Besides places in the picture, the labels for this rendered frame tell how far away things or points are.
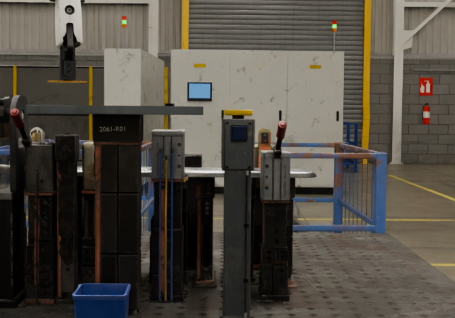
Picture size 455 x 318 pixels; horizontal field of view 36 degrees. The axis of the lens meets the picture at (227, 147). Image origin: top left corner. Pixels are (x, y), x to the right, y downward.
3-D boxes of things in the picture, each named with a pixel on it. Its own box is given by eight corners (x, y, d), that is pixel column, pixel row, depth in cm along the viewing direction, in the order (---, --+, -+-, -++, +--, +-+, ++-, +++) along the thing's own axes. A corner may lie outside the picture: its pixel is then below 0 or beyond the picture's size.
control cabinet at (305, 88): (170, 193, 967) (170, 15, 954) (172, 189, 1021) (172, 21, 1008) (342, 195, 973) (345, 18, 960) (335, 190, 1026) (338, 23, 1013)
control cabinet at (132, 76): (133, 176, 1207) (133, 34, 1194) (163, 177, 1205) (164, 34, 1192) (101, 193, 968) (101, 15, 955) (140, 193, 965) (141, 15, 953)
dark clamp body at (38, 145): (70, 293, 174) (70, 141, 172) (59, 308, 161) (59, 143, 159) (27, 293, 173) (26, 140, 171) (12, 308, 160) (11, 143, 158)
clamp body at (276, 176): (290, 291, 178) (292, 149, 176) (295, 303, 167) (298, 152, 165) (252, 291, 177) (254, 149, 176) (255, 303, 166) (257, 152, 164)
